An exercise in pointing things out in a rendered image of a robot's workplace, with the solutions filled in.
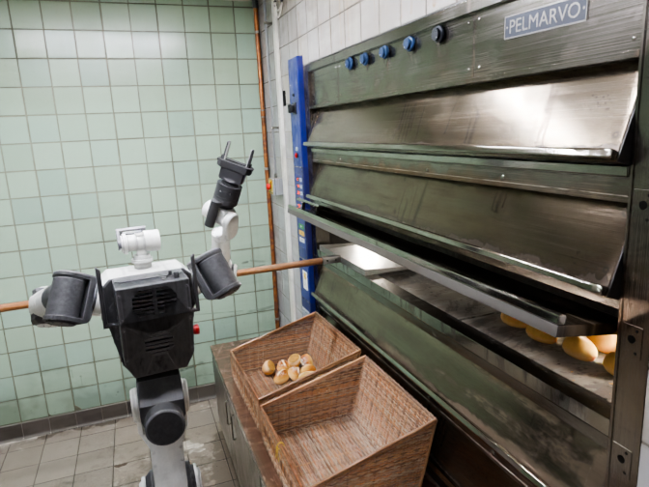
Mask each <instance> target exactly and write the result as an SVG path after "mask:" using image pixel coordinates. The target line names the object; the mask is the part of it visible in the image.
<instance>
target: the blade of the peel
mask: <svg viewBox="0 0 649 487"><path fill-rule="evenodd" d="M320 251H322V252H323V253H325V254H327V255H335V254H339V255H341V263H343V264H345V265H346V266H348V267H350V268H352V269H353V270H355V271H357V272H359V273H361V274H363V275H365V276H366V275H372V274H378V273H385V272H396V271H401V270H407V268H405V267H403V266H401V265H398V264H396V263H394V262H392V261H390V260H388V259H386V258H383V257H381V256H379V255H378V254H376V253H374V252H372V251H369V250H367V249H365V248H363V247H361V246H359V245H357V244H354V243H338V244H321V245H320Z"/></svg>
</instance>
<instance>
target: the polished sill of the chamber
mask: <svg viewBox="0 0 649 487"><path fill-rule="evenodd" d="M330 265H332V266H334V267H335V268H337V269H338V270H340V271H342V272H344V273H346V274H347V275H349V276H350V277H352V278H354V279H355V280H357V281H358V282H360V283H362V284H363V285H365V286H366V287H368V288H370V289H371V290H373V291H374V292H376V293H378V294H379V295H381V296H383V297H384V298H386V299H387V300H389V301H391V302H393V303H394V304H396V305H398V306H399V307H401V308H402V309H404V310H406V311H407V312H408V313H410V314H411V315H413V316H414V317H416V318H418V319H419V320H421V321H422V322H424V323H426V324H427V325H429V326H430V327H432V328H434V329H436V330H438V331H439V332H441V333H442V334H444V335H446V336H447V337H449V338H450V339H452V340H454V341H455V342H457V343H458V344H460V345H462V346H463V347H465V348H467V349H468V350H470V351H471V352H472V353H474V354H475V355H477V356H478V357H480V358H482V359H484V360H485V361H487V362H489V363H490V364H492V365H494V366H495V367H497V368H498V369H500V370H502V371H503V372H505V373H506V374H508V375H510V376H511V377H513V378H514V379H516V380H518V381H519V382H521V383H523V384H524V385H526V386H527V387H530V388H531V389H533V390H534V391H536V392H538V393H539V394H541V395H542V396H544V397H546V398H547V399H549V400H550V401H551V402H553V403H554V404H556V405H558V406H559V407H561V408H562V409H564V410H566V411H567V412H569V413H570V414H572V415H574V416H576V417H577V418H579V419H581V420H582V421H584V422H586V423H587V424H589V425H590V426H592V427H594V428H595V429H597V430H598V431H600V432H602V433H603V434H605V435H606V436H608V434H609V423H610V410H611V403H610V402H608V401H606V400H605V399H603V398H601V397H600V396H598V395H596V394H594V393H592V392H590V391H589V390H587V389H585V388H583V387H581V386H579V385H577V384H575V383H573V382H571V381H570V380H568V379H566V378H564V377H562V376H560V375H559V374H557V373H555V372H553V371H551V370H550V369H548V368H547V367H545V366H543V365H541V364H540V363H538V362H536V361H534V360H532V359H530V358H528V357H526V356H524V355H522V354H520V353H519V352H517V351H515V350H513V349H511V348H510V347H508V346H506V345H504V344H502V343H500V342H499V341H497V340H495V339H493V338H491V337H489V336H488V335H487V334H485V333H483V332H481V331H479V330H478V329H475V328H473V327H471V326H470V325H468V324H466V323H464V322H462V321H460V320H459V319H457V318H455V317H453V316H451V315H449V314H448V313H446V312H444V311H442V310H440V309H439V308H437V307H435V306H433V305H431V304H429V303H428V302H426V301H423V300H421V299H420V298H418V297H417V296H415V295H413V294H411V293H409V292H408V291H406V290H404V289H402V288H400V287H399V286H397V285H395V284H393V283H391V282H389V281H388V280H386V279H384V278H382V277H380V276H378V275H377V274H372V275H366V276H365V275H363V274H361V273H359V272H357V271H355V270H353V269H352V268H350V267H348V266H346V265H345V264H343V263H341V262H340V263H333V264H330Z"/></svg>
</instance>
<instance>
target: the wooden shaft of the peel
mask: <svg viewBox="0 0 649 487"><path fill-rule="evenodd" d="M322 263H323V259H322V258H315V259H308V260H301V261H295V262H289V263H282V264H275V265H268V266H262V267H255V268H249V269H242V270H237V276H244V275H250V274H256V273H263V272H275V271H282V270H288V269H294V268H301V267H307V266H314V265H320V264H322ZM25 308H29V301H18V302H11V303H4V304H0V312H6V311H13V310H18V309H25Z"/></svg>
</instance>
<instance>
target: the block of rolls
mask: <svg viewBox="0 0 649 487"><path fill-rule="evenodd" d="M500 317H501V320H502V322H503V323H505V324H506V325H508V326H511V327H515V328H520V329H525V328H526V329H525V331H526V333H527V335H528V336H529V337H530V338H532V339H534V340H536V341H538V342H542V343H546V344H553V343H555V342H556V341H557V339H558V337H553V336H551V335H549V334H547V333H545V332H543V331H540V330H538V329H535V328H533V327H532V326H530V325H527V324H525V323H523V322H521V321H519V320H517V319H515V318H512V317H510V316H508V315H506V314H504V313H502V312H501V315H500ZM616 338H617V334H611V335H592V336H586V337H585V336H574V337H566V338H565V339H564V341H563V343H562V348H563V350H564V352H565V353H566V354H567V355H569V356H571V357H572V358H576V359H579V360H583V361H594V360H595V359H596V358H597V356H598V352H597V351H599V352H602V353H605V354H607V355H606V356H605V358H604V360H603V366H604V368H605V370H606V371H607V372H608V373H609V374H611V375H613V374H614V363H615V350H616Z"/></svg>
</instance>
